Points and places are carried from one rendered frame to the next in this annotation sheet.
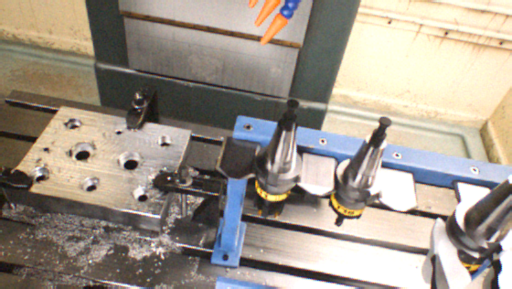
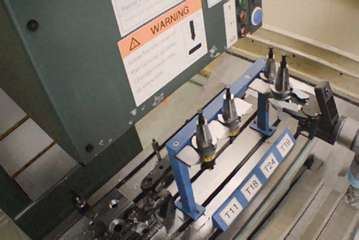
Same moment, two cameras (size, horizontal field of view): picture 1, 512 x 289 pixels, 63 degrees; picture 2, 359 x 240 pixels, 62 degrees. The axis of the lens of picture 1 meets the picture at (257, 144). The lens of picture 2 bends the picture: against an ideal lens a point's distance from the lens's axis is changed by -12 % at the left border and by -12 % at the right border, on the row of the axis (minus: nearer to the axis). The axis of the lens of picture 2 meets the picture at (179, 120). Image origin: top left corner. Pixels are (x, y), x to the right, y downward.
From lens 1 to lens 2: 0.44 m
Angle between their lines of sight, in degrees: 28
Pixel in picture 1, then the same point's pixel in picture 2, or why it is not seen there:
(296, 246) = (210, 177)
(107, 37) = (9, 199)
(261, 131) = (181, 139)
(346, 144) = (210, 111)
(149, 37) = (32, 175)
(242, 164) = (195, 156)
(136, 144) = (107, 218)
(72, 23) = not seen: outside the picture
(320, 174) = (219, 129)
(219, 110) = (87, 175)
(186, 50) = (54, 162)
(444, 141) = not seen: hidden behind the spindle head
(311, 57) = not seen: hidden behind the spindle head
